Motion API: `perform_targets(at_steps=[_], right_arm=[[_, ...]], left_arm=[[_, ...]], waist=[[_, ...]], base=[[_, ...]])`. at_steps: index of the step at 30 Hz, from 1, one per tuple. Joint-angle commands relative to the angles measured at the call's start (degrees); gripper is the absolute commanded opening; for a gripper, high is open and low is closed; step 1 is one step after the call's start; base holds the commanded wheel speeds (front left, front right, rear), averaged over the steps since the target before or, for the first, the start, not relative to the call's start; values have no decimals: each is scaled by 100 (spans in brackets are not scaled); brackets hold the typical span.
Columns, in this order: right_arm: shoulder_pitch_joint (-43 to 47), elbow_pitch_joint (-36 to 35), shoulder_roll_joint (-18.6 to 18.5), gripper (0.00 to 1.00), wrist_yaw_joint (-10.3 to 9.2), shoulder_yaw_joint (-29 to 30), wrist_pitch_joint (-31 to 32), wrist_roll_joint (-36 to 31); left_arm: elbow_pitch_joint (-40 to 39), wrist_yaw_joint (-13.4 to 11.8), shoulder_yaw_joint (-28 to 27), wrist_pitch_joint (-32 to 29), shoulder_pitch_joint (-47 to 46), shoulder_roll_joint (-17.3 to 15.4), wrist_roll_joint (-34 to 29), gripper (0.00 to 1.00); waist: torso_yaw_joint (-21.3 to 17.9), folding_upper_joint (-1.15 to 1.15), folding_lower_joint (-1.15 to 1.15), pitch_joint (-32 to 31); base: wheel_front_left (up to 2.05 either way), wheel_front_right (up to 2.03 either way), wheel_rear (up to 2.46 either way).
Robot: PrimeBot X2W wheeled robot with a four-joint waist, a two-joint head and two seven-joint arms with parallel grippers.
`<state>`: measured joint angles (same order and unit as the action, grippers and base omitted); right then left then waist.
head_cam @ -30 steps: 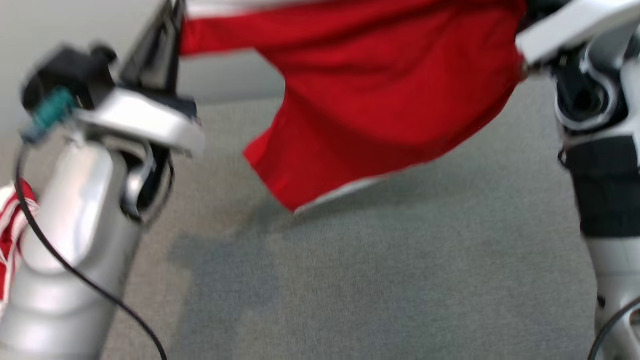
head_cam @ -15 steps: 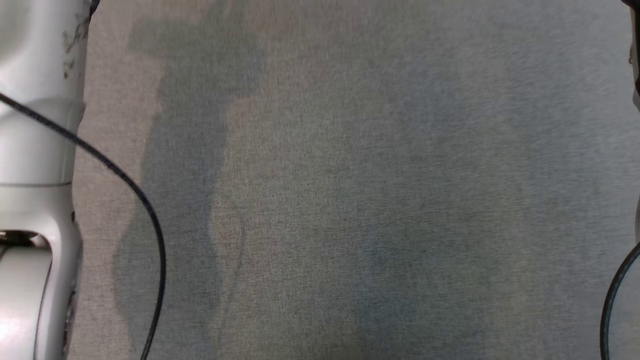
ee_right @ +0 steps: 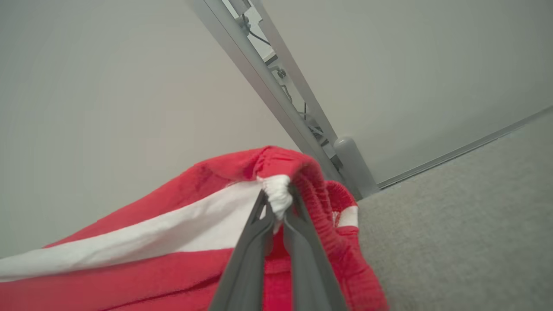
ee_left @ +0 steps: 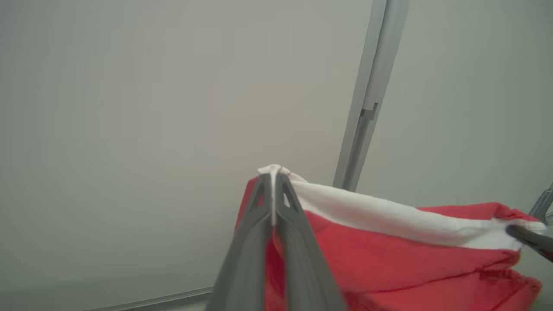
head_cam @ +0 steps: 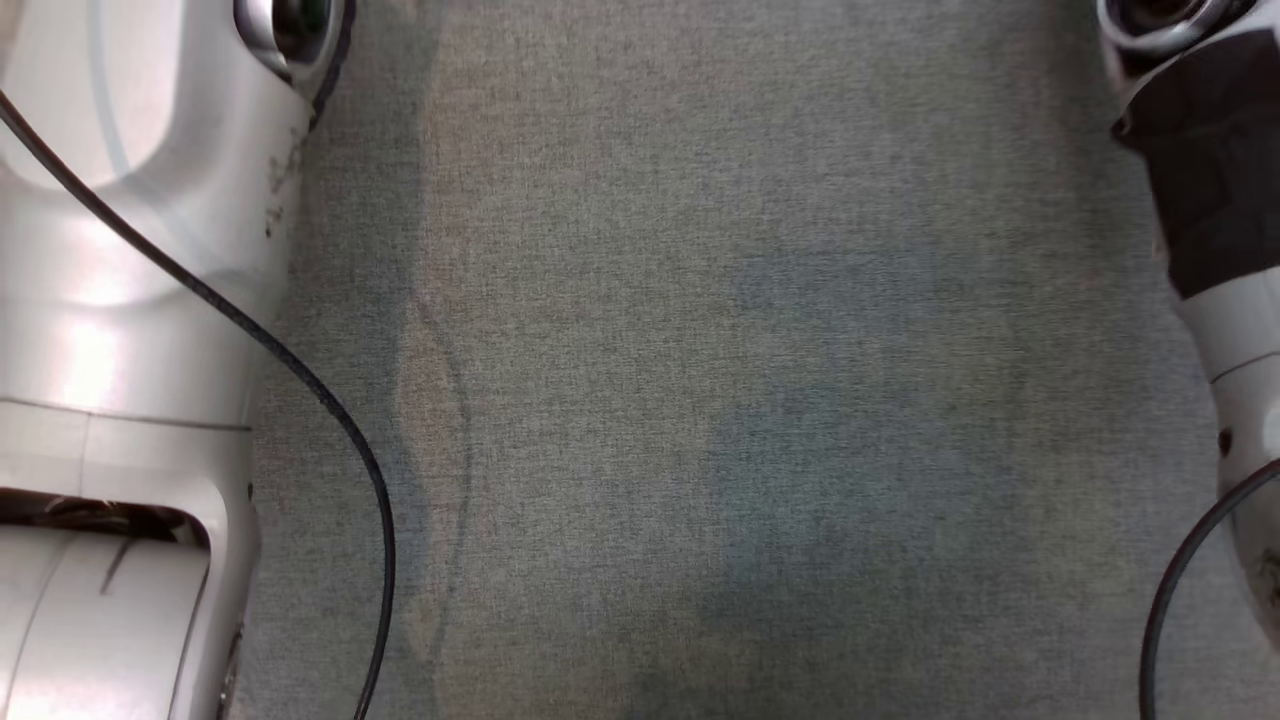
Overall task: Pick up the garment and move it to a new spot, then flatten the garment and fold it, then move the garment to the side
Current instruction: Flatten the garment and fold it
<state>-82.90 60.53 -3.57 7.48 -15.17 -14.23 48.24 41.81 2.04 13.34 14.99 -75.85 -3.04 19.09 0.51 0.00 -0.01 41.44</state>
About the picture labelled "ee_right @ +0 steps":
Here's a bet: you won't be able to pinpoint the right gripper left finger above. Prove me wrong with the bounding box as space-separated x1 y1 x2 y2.
209 189 277 311

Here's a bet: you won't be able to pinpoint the grey metal post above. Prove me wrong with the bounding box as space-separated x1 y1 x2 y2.
186 0 363 201

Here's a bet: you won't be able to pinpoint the red shorts with white stripe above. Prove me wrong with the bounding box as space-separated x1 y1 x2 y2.
0 146 389 311

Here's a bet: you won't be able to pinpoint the grey wall baseboard strip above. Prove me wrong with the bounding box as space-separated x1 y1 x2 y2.
378 106 553 190

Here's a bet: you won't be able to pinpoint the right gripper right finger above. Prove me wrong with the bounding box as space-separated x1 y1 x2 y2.
282 184 349 311

